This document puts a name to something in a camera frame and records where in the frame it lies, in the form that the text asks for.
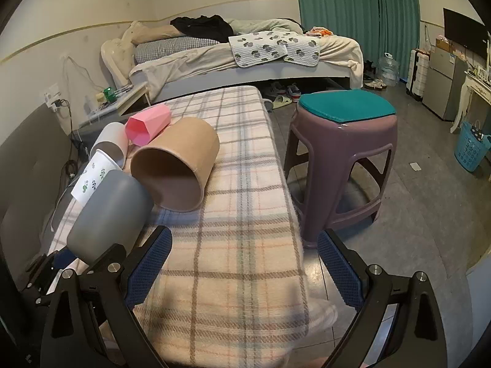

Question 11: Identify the teal stool cushion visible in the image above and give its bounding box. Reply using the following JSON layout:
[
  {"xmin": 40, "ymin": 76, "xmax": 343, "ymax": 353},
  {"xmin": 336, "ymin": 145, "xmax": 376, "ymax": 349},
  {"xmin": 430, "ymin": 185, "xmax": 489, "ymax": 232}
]
[{"xmin": 299, "ymin": 90, "xmax": 396, "ymax": 124}]

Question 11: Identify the purple plastic stool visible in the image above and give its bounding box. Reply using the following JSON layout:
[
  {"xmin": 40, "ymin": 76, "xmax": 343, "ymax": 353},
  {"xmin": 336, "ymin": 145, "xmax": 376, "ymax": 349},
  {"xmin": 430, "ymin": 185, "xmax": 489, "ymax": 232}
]
[{"xmin": 284, "ymin": 100, "xmax": 398, "ymax": 248}]

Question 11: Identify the black clothing pile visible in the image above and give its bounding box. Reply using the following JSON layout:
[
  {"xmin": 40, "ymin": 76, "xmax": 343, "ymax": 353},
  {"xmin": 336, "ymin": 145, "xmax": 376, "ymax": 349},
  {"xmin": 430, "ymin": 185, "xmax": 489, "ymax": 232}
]
[{"xmin": 170, "ymin": 15, "xmax": 234, "ymax": 43}]

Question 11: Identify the black television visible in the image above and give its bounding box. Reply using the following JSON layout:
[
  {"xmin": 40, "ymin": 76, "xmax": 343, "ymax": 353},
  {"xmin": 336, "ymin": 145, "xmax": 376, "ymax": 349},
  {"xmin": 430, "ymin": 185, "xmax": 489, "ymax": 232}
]
[{"xmin": 443, "ymin": 8, "xmax": 488, "ymax": 58}]

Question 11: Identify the water jug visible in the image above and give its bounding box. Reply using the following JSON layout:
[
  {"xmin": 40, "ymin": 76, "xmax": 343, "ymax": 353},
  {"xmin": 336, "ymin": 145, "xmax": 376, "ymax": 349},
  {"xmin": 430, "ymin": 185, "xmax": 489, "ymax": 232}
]
[{"xmin": 377, "ymin": 52, "xmax": 400, "ymax": 86}]

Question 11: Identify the patterned white mat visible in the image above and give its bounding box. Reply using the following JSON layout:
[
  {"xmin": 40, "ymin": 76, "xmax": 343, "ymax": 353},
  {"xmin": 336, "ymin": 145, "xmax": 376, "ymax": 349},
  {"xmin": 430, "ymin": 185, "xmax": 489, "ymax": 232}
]
[{"xmin": 229, "ymin": 31, "xmax": 320, "ymax": 68}]

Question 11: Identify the bed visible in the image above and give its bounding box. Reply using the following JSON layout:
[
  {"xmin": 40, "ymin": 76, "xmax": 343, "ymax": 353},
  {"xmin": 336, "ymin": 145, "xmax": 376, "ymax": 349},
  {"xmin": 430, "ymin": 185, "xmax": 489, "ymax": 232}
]
[{"xmin": 101, "ymin": 18, "xmax": 364, "ymax": 102}]

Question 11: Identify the brown paper cup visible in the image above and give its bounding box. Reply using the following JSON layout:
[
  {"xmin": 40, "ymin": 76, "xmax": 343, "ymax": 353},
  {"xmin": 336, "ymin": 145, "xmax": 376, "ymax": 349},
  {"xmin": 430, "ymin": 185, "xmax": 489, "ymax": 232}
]
[{"xmin": 130, "ymin": 117, "xmax": 220, "ymax": 212}]

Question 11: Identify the white suitcase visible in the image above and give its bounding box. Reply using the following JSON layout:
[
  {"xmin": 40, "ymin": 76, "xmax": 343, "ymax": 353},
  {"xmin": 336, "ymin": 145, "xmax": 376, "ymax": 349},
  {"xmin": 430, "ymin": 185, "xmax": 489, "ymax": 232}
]
[{"xmin": 406, "ymin": 49, "xmax": 430, "ymax": 102}]

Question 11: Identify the checked grey pillow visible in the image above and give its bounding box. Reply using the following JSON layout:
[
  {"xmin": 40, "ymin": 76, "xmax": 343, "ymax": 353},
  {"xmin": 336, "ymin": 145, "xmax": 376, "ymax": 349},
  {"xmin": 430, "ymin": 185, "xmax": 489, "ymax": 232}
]
[{"xmin": 134, "ymin": 36, "xmax": 219, "ymax": 64}]

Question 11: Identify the plaid blanket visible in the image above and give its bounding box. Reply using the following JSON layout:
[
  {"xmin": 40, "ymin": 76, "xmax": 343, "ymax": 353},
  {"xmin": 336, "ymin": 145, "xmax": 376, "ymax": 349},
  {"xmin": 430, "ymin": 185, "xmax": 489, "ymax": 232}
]
[{"xmin": 46, "ymin": 85, "xmax": 339, "ymax": 368}]

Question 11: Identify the green can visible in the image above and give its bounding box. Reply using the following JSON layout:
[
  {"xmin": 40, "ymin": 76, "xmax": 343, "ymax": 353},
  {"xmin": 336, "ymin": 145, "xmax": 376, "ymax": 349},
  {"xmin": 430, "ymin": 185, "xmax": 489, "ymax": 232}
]
[{"xmin": 103, "ymin": 86, "xmax": 117, "ymax": 103}]

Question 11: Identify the white printed paper cup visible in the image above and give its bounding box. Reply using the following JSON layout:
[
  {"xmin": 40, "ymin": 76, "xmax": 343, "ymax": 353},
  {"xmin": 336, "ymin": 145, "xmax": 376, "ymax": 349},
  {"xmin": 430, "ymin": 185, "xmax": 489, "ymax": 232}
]
[{"xmin": 71, "ymin": 150, "xmax": 122, "ymax": 206}]

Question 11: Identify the grey plastic cup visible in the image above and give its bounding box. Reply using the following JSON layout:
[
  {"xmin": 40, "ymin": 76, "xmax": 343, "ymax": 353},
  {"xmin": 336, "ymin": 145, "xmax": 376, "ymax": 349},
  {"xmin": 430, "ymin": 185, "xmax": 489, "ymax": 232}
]
[{"xmin": 68, "ymin": 170, "xmax": 154, "ymax": 265}]

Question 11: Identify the green curtain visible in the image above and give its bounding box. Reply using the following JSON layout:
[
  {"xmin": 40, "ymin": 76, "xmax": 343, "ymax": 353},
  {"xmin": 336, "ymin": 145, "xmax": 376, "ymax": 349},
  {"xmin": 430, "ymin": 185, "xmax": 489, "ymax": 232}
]
[{"xmin": 298, "ymin": 0, "xmax": 420, "ymax": 80}]

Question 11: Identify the small grey fridge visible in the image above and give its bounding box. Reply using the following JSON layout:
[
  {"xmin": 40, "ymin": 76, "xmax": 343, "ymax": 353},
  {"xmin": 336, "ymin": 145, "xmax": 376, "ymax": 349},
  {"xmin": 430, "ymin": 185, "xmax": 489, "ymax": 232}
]
[{"xmin": 423, "ymin": 48, "xmax": 468, "ymax": 121}]

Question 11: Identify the blue laundry basket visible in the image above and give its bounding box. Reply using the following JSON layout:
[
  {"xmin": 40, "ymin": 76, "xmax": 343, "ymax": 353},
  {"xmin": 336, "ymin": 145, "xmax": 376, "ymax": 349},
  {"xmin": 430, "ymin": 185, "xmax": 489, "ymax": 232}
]
[{"xmin": 454, "ymin": 121, "xmax": 490, "ymax": 172}]

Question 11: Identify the white plastic cup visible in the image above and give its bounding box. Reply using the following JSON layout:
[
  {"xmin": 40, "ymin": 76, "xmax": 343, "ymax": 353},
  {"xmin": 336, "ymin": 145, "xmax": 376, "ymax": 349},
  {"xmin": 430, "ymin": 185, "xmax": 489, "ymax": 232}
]
[{"xmin": 90, "ymin": 122, "xmax": 129, "ymax": 169}]

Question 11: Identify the white nightstand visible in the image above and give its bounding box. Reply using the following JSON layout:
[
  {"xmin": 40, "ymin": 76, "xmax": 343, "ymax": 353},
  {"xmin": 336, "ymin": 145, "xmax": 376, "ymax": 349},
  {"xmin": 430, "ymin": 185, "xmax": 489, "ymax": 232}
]
[{"xmin": 78, "ymin": 82, "xmax": 151, "ymax": 128}]

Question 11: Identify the pink faceted cup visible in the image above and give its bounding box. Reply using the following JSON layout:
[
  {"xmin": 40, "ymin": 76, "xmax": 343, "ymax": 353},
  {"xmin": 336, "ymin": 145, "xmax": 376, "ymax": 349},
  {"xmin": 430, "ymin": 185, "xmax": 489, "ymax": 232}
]
[{"xmin": 125, "ymin": 104, "xmax": 172, "ymax": 146}]

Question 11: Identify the white dressing table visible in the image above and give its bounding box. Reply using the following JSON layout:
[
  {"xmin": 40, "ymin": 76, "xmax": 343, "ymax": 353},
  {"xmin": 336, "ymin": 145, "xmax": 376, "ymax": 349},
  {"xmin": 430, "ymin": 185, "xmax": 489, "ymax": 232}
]
[{"xmin": 448, "ymin": 65, "xmax": 491, "ymax": 181}]

